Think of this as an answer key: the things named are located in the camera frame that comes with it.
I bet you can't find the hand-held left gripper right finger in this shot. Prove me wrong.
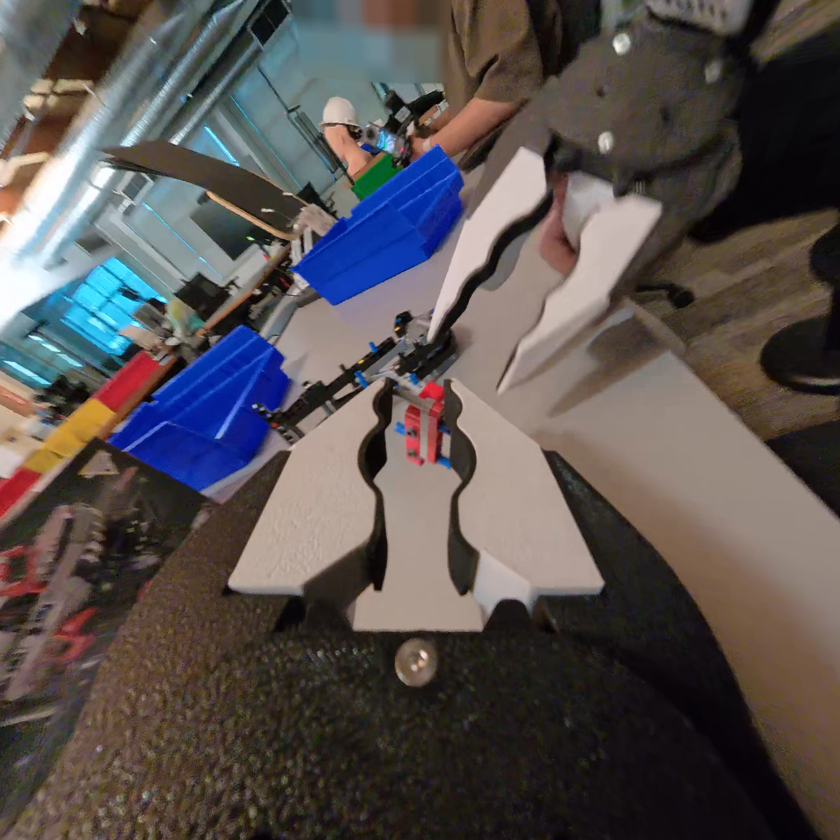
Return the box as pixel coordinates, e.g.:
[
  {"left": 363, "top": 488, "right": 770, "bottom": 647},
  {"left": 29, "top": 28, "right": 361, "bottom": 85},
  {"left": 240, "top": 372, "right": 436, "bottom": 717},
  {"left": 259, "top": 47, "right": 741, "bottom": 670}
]
[{"left": 445, "top": 378, "right": 605, "bottom": 614}]

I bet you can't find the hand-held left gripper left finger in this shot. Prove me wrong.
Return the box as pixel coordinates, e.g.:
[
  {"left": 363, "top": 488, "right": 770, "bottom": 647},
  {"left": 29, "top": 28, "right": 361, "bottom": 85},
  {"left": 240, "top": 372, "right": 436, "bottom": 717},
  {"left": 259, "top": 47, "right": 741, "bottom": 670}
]
[{"left": 226, "top": 378, "right": 395, "bottom": 595}]

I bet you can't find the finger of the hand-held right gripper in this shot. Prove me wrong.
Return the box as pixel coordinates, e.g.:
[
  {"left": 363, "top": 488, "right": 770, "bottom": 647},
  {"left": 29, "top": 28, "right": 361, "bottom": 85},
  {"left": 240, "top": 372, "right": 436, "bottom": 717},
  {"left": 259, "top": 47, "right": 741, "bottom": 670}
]
[
  {"left": 497, "top": 172, "right": 664, "bottom": 395},
  {"left": 427, "top": 147, "right": 553, "bottom": 342}
]

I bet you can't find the red toy brick assembly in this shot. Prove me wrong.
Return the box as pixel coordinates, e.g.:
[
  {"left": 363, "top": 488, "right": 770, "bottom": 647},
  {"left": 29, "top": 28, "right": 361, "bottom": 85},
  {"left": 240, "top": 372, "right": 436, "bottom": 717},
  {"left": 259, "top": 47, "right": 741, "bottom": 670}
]
[{"left": 392, "top": 381, "right": 455, "bottom": 468}]

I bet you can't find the black toy brick chassis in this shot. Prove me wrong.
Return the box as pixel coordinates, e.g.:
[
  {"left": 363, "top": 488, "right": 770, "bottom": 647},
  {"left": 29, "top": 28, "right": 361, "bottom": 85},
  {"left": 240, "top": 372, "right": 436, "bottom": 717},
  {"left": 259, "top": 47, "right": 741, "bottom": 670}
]
[{"left": 252, "top": 311, "right": 460, "bottom": 442}]

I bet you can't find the grey desk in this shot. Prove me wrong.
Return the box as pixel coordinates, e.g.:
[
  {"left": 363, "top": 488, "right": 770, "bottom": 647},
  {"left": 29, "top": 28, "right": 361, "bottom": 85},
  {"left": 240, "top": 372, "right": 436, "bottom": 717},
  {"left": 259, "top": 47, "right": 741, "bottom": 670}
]
[{"left": 197, "top": 147, "right": 840, "bottom": 840}]

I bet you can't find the person's right hand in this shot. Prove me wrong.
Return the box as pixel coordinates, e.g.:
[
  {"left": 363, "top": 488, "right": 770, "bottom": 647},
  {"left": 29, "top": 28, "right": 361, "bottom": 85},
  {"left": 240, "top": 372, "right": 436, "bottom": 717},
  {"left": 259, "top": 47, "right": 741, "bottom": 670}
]
[{"left": 537, "top": 189, "right": 583, "bottom": 274}]

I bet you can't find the blue plastic bin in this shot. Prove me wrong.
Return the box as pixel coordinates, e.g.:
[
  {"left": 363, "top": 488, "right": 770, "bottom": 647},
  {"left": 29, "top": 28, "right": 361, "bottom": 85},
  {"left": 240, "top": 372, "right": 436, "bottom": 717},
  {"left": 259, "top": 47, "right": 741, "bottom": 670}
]
[
  {"left": 292, "top": 144, "right": 465, "bottom": 307},
  {"left": 108, "top": 324, "right": 291, "bottom": 493}
]

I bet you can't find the green plastic bin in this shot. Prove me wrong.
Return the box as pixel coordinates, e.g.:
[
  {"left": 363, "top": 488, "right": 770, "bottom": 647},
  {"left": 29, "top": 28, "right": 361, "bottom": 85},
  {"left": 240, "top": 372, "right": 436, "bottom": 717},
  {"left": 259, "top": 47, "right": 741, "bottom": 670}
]
[{"left": 351, "top": 154, "right": 405, "bottom": 202}]

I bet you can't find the person's dark clothing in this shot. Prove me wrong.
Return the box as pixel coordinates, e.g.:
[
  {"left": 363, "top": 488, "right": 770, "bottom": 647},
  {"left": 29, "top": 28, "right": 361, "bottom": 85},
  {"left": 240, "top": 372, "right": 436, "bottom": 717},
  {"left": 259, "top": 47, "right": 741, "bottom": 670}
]
[{"left": 696, "top": 62, "right": 840, "bottom": 245}]

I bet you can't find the red plastic bin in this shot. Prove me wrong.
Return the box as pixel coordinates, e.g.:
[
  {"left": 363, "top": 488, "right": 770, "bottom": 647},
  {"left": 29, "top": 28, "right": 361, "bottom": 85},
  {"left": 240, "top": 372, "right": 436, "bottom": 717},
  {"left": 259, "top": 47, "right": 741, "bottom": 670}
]
[
  {"left": 0, "top": 465, "right": 48, "bottom": 521},
  {"left": 94, "top": 350, "right": 179, "bottom": 412}
]

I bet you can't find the black chair base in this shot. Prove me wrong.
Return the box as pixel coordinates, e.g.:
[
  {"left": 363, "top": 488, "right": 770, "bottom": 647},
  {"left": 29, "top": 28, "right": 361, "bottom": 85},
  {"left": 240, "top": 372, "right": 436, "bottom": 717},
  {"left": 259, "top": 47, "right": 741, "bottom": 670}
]
[{"left": 760, "top": 223, "right": 840, "bottom": 396}]

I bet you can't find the dark printed toy box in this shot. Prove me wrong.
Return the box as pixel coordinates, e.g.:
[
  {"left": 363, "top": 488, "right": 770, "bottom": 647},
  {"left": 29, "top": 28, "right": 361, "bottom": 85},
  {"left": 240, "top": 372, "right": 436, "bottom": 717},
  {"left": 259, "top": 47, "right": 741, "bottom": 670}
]
[{"left": 0, "top": 438, "right": 221, "bottom": 729}]

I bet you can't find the yellow plastic bin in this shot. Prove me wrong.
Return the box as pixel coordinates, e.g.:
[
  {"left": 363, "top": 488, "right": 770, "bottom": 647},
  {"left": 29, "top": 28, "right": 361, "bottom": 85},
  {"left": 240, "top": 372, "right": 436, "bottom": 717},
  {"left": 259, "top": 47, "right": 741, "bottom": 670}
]
[{"left": 25, "top": 399, "right": 123, "bottom": 475}]

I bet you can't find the dark monitor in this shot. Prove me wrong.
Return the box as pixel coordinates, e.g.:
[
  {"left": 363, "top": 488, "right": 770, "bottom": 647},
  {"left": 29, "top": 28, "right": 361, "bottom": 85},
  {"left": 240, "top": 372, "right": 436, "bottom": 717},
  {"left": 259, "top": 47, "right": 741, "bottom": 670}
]
[{"left": 189, "top": 202, "right": 258, "bottom": 261}]

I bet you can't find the silver ventilation duct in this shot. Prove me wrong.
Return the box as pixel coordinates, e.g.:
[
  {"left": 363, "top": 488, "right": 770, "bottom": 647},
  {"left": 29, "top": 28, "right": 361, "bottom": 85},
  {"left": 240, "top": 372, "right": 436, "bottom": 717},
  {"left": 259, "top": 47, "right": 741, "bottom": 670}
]
[{"left": 0, "top": 0, "right": 221, "bottom": 316}]

